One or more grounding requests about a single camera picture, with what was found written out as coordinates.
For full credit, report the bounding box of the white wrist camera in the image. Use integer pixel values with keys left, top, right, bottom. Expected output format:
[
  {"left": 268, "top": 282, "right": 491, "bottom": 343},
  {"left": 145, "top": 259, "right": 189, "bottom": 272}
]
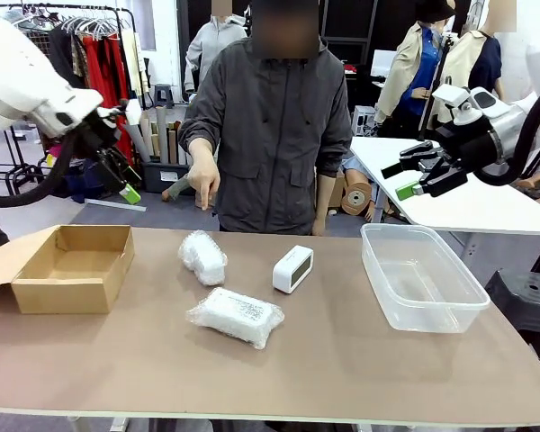
[
  {"left": 97, "top": 99, "right": 143, "bottom": 126},
  {"left": 431, "top": 84, "right": 485, "bottom": 127}
]

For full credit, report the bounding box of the black hose of left arm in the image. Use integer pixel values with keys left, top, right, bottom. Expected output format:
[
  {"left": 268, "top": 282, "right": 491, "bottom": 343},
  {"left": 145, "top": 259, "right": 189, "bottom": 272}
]
[{"left": 0, "top": 132, "right": 80, "bottom": 209}]

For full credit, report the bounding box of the clear plastic container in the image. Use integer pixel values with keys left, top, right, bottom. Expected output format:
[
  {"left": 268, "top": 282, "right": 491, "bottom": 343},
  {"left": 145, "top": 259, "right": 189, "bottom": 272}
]
[{"left": 359, "top": 222, "right": 491, "bottom": 334}]

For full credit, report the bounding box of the white monitor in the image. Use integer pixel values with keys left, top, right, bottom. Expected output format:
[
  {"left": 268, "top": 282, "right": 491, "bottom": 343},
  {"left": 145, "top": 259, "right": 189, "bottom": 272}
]
[{"left": 369, "top": 49, "right": 400, "bottom": 77}]

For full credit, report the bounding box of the mannequin beige coat blue shirt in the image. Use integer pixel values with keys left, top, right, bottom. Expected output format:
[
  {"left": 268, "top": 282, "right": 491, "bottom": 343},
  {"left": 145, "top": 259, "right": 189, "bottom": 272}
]
[{"left": 373, "top": 0, "right": 454, "bottom": 136}]

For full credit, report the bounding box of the white computer case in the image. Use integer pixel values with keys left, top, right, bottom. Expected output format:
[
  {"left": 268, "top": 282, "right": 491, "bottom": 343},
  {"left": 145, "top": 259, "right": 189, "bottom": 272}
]
[{"left": 351, "top": 105, "right": 379, "bottom": 136}]

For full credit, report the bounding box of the bubble-wrapped clock plain white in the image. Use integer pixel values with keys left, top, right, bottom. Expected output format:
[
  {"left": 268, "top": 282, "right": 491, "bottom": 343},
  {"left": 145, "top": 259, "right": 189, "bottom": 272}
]
[{"left": 177, "top": 229, "right": 229, "bottom": 287}]

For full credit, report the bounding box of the person's dark grey jacket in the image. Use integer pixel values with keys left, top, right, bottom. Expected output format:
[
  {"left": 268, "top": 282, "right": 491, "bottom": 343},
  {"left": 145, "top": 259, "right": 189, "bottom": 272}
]
[{"left": 178, "top": 35, "right": 353, "bottom": 236}]

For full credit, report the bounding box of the black light stand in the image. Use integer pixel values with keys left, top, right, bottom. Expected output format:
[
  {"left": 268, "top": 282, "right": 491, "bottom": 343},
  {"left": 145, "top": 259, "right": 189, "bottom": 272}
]
[{"left": 417, "top": 31, "right": 460, "bottom": 141}]

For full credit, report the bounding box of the brown cardboard carton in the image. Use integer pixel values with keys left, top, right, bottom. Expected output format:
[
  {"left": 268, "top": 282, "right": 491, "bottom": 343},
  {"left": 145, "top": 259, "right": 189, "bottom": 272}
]
[{"left": 327, "top": 170, "right": 348, "bottom": 211}]

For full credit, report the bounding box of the black metal clothes rack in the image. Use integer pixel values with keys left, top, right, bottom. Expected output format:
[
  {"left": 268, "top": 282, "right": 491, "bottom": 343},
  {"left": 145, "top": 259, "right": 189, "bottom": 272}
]
[{"left": 0, "top": 4, "right": 139, "bottom": 206}]

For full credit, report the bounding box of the mannequin beige vest navy shirt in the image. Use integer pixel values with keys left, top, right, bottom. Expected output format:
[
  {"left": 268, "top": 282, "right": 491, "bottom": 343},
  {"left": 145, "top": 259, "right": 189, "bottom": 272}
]
[{"left": 436, "top": 8, "right": 508, "bottom": 118}]

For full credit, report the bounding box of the open brown cardboard box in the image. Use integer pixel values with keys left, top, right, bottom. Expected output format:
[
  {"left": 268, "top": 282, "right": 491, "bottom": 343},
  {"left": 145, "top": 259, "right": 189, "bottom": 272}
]
[{"left": 0, "top": 224, "right": 136, "bottom": 315}]

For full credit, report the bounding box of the dark grey storage bin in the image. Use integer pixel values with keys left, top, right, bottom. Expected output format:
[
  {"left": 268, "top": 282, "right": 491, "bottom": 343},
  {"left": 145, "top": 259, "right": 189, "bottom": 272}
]
[{"left": 141, "top": 160, "right": 194, "bottom": 194}]

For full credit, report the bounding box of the bubble-wrapped clock grey display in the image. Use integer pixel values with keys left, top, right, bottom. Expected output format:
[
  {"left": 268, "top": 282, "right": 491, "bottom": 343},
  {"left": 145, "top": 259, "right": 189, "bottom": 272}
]
[{"left": 184, "top": 286, "right": 285, "bottom": 351}]

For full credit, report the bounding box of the red hanging dress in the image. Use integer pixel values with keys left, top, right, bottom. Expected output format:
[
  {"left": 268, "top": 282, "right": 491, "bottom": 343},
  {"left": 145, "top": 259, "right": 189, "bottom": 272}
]
[{"left": 81, "top": 34, "right": 134, "bottom": 166}]

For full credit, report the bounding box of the person's right hand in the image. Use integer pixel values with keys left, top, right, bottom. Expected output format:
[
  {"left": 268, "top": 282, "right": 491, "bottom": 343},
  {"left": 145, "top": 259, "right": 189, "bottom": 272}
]
[{"left": 187, "top": 137, "right": 221, "bottom": 212}]

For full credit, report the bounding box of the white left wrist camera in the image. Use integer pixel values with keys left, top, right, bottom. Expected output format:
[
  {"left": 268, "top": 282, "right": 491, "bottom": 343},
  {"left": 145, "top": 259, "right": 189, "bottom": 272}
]
[{"left": 97, "top": 99, "right": 143, "bottom": 126}]

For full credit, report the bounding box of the beige paper roll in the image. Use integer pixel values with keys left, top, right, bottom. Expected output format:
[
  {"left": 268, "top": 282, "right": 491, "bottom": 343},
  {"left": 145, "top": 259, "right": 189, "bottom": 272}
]
[{"left": 138, "top": 112, "right": 157, "bottom": 158}]

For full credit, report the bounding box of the tall grey paper roll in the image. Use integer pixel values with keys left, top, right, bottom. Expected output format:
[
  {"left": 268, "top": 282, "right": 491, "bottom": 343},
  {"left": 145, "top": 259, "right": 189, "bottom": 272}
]
[{"left": 156, "top": 106, "right": 170, "bottom": 164}]

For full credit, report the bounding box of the small grey step stool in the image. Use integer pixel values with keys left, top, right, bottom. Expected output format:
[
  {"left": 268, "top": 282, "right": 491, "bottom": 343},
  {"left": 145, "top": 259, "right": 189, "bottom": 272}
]
[{"left": 154, "top": 83, "right": 175, "bottom": 109}]

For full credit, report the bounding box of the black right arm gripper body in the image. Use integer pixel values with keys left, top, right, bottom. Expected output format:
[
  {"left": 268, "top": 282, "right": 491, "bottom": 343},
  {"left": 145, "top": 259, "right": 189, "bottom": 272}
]
[{"left": 435, "top": 120, "right": 503, "bottom": 175}]

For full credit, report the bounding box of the dark blue fabric bundle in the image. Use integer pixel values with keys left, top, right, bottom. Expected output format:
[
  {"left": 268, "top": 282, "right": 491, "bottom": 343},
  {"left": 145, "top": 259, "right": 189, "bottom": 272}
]
[{"left": 62, "top": 157, "right": 118, "bottom": 203}]

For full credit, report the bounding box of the black hanging garment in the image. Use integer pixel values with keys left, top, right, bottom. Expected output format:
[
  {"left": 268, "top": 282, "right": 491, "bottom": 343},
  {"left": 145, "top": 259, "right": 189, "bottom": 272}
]
[{"left": 48, "top": 24, "right": 89, "bottom": 89}]

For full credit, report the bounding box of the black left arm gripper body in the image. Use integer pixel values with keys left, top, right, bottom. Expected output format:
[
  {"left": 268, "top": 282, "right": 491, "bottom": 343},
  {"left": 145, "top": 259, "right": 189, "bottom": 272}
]
[{"left": 83, "top": 110, "right": 122, "bottom": 157}]

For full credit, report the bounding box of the brown cardboard spool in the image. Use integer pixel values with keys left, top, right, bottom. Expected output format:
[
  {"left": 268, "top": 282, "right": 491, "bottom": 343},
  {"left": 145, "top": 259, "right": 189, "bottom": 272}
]
[{"left": 340, "top": 173, "right": 374, "bottom": 220}]

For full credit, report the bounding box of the white metal bar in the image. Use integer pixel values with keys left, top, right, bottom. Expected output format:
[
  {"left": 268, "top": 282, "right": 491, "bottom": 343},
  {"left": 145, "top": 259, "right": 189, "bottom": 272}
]
[{"left": 84, "top": 197, "right": 148, "bottom": 212}]

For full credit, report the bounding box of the leaning grey paper roll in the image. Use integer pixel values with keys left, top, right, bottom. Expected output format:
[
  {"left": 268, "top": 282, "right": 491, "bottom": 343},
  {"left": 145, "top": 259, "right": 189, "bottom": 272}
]
[{"left": 121, "top": 121, "right": 152, "bottom": 163}]

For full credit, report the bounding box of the person's left forearm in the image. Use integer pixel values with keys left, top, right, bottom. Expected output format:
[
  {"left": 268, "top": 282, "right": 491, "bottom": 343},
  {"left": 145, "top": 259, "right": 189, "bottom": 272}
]
[{"left": 314, "top": 173, "right": 335, "bottom": 220}]

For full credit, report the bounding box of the floor mannequin grey-green top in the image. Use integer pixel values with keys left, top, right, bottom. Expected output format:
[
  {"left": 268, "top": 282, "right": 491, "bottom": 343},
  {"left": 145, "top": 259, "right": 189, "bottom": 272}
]
[{"left": 161, "top": 173, "right": 194, "bottom": 203}]

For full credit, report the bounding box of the unwrapped white digital clock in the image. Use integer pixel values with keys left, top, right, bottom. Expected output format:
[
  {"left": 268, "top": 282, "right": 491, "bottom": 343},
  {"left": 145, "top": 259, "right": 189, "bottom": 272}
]
[{"left": 272, "top": 245, "right": 315, "bottom": 294}]

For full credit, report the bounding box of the figure in grey hoodie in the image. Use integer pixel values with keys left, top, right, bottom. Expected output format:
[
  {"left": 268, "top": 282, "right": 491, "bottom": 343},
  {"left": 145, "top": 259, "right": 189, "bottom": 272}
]
[{"left": 184, "top": 15, "right": 248, "bottom": 94}]

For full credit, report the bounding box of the person's blurred head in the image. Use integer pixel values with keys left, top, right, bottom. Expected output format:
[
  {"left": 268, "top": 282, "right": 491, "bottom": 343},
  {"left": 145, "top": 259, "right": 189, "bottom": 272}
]
[{"left": 250, "top": 0, "right": 320, "bottom": 59}]

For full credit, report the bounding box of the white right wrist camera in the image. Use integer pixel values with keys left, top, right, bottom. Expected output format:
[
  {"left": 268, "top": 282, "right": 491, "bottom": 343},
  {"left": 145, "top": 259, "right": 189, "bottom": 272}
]
[{"left": 431, "top": 84, "right": 485, "bottom": 127}]

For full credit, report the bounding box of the black plastic stool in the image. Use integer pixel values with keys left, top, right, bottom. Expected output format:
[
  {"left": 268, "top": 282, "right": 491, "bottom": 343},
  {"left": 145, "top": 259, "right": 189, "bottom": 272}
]
[{"left": 483, "top": 268, "right": 540, "bottom": 361}]

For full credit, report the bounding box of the white side table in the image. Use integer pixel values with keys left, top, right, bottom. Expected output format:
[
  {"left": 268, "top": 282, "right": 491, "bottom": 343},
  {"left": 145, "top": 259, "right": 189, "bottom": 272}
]
[{"left": 349, "top": 136, "right": 540, "bottom": 237}]

